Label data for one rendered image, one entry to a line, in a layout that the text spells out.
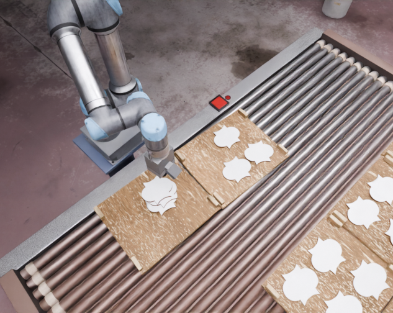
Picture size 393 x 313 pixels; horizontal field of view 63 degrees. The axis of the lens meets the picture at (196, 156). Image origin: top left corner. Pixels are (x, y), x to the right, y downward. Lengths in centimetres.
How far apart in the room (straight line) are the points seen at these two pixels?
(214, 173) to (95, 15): 78
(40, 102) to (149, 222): 207
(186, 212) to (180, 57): 215
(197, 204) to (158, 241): 22
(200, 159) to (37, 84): 220
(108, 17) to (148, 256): 87
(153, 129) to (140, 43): 256
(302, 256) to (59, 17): 119
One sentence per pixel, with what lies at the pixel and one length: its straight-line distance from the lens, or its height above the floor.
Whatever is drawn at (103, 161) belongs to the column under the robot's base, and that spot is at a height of 87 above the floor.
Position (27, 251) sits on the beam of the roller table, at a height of 92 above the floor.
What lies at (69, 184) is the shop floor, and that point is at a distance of 262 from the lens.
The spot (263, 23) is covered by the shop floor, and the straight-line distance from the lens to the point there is 373.
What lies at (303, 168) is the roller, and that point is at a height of 92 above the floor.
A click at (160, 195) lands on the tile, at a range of 134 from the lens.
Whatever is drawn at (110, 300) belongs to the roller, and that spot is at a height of 92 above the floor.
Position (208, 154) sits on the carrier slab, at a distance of 147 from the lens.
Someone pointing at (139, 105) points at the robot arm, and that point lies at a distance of 103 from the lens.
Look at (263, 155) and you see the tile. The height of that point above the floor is 95.
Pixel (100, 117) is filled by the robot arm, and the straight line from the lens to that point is 103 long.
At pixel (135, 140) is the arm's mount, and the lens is 156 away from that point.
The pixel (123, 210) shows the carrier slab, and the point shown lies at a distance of 139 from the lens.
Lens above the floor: 220
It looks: 60 degrees down
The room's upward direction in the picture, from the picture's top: straight up
